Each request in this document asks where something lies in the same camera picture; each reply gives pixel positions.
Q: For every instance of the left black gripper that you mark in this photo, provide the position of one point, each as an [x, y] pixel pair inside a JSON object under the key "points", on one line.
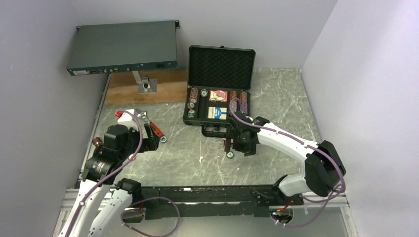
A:
{"points": [[149, 143]]}

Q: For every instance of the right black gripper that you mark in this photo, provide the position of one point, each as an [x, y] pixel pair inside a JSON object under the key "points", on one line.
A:
{"points": [[248, 149]]}

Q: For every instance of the green 20 poker chip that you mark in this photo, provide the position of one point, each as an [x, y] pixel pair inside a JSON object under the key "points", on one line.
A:
{"points": [[230, 155]]}

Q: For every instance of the blue Texas Hold'em card deck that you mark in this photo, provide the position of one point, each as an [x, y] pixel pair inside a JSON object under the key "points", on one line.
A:
{"points": [[217, 113]]}

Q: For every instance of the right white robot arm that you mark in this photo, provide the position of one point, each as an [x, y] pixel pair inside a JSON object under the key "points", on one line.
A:
{"points": [[322, 169]]}

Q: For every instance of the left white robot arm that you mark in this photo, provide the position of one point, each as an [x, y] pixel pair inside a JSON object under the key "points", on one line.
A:
{"points": [[112, 153]]}

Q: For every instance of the black poker set case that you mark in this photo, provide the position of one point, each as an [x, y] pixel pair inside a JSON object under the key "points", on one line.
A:
{"points": [[218, 68]]}

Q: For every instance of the green chips in case bottom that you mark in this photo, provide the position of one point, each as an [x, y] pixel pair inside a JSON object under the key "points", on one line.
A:
{"points": [[191, 114]]}

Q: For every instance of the red card deck in case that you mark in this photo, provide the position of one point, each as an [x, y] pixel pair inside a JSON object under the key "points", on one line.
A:
{"points": [[218, 96]]}

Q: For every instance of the brown chip stack in case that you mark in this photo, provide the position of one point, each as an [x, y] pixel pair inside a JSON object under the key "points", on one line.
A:
{"points": [[233, 96]]}

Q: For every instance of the brown chip stack right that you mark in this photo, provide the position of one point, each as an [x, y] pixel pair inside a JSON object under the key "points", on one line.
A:
{"points": [[243, 96]]}

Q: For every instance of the copper pipe fitting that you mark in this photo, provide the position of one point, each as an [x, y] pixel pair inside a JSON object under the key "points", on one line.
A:
{"points": [[98, 144]]}

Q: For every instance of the green chip in case top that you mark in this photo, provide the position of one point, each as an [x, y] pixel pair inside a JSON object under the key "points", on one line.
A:
{"points": [[204, 93]]}

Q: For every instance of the wooden board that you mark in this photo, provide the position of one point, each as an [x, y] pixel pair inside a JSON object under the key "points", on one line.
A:
{"points": [[123, 88]]}

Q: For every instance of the red chip stack left column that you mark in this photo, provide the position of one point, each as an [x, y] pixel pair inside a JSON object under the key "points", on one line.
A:
{"points": [[193, 98]]}

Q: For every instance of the red-handled adjustable wrench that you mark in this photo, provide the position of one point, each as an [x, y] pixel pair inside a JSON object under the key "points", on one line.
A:
{"points": [[143, 115]]}

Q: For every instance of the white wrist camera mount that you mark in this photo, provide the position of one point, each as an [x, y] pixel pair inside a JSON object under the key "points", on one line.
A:
{"points": [[126, 119]]}

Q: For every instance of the grey metal stand bracket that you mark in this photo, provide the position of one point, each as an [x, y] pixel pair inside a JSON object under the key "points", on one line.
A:
{"points": [[146, 84]]}

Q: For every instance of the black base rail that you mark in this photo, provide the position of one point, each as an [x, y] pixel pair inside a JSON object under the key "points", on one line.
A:
{"points": [[203, 201]]}

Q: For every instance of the grey rack-mount network switch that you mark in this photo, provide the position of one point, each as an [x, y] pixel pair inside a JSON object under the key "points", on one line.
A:
{"points": [[124, 47]]}

